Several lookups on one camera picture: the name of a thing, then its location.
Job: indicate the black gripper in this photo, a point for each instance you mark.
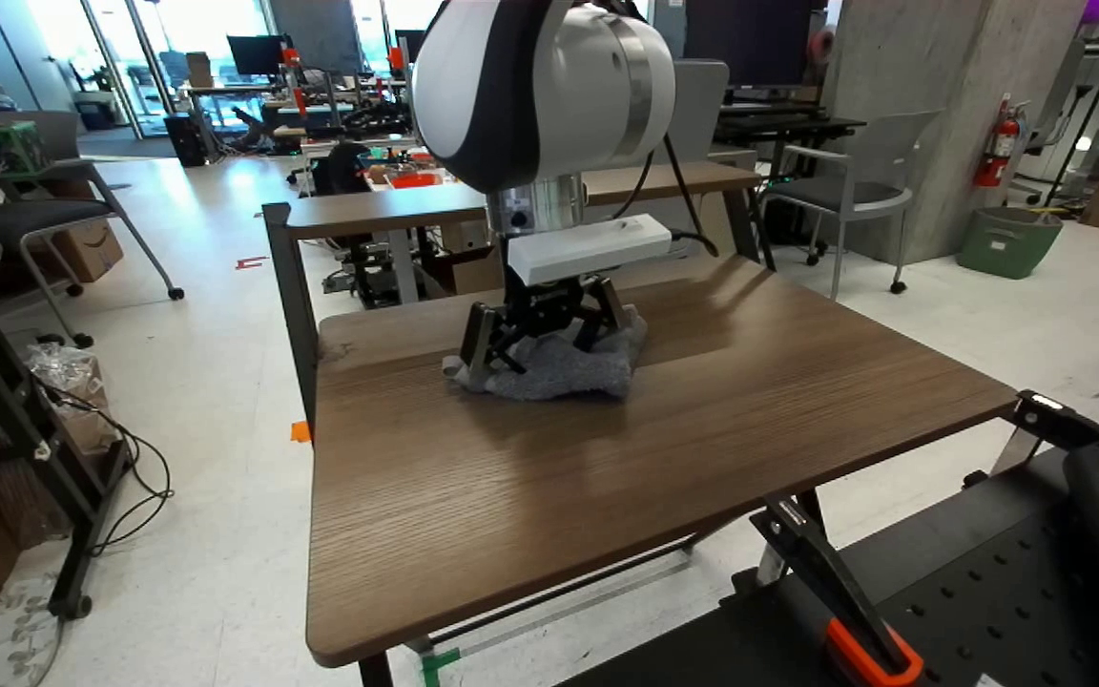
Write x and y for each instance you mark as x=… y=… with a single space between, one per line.
x=536 y=311

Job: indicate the grey towel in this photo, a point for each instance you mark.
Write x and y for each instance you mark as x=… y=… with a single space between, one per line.
x=557 y=369

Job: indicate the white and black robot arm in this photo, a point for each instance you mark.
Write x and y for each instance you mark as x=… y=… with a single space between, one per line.
x=517 y=100

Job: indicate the black orange clamp front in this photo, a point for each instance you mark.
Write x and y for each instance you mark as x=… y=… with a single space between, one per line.
x=851 y=630

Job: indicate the black orange clamp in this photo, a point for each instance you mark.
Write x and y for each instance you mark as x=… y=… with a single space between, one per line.
x=851 y=630
x=1050 y=422

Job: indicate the grey metal chair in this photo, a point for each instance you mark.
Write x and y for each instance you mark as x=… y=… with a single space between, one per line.
x=855 y=180

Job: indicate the green bin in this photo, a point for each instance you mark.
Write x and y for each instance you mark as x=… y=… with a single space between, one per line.
x=1010 y=243

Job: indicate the red fire extinguisher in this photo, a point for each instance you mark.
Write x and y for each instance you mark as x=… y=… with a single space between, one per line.
x=1001 y=147

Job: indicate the black orange clamp rear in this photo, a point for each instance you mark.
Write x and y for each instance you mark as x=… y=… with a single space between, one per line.
x=1050 y=422

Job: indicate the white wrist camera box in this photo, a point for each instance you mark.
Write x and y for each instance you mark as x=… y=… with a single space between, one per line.
x=584 y=250

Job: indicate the wooden table with black frame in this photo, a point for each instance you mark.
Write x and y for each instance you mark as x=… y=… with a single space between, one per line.
x=433 y=507

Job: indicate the black cart frame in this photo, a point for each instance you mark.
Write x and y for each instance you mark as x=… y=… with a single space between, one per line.
x=80 y=494

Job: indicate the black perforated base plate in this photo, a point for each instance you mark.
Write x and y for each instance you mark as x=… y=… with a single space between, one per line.
x=995 y=589

